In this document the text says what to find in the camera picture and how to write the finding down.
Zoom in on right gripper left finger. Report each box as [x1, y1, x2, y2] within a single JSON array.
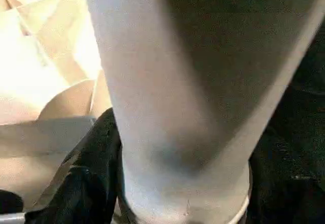
[[24, 107, 124, 224]]

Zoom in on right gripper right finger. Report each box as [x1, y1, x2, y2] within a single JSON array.
[[247, 122, 325, 224]]

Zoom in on white plastic table top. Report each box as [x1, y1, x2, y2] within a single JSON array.
[[0, 0, 115, 209]]

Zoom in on white plastic table leg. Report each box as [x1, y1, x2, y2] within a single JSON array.
[[81, 0, 325, 224]]

